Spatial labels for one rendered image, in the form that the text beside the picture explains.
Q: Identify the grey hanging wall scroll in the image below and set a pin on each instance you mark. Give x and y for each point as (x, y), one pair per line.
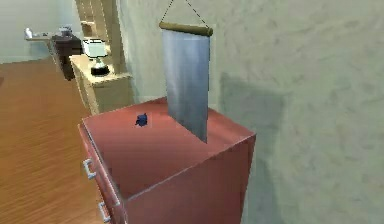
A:
(187, 80)

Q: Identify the beige low cupboard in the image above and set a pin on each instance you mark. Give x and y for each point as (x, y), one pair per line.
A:
(106, 90)

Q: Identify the red chest of drawers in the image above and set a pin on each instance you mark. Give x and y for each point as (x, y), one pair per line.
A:
(173, 166)

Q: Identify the beige tall shelf unit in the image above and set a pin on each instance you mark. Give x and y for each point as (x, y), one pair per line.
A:
(100, 23)

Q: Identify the grey object on cabinet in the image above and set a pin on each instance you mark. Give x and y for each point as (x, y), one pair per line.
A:
(65, 31)

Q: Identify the dark brown cabinet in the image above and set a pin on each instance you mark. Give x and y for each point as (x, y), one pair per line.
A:
(66, 50)

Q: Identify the small white object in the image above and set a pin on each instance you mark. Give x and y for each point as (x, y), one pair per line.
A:
(28, 33)

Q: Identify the small dark blue object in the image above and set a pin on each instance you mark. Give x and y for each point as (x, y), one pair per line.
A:
(142, 120)

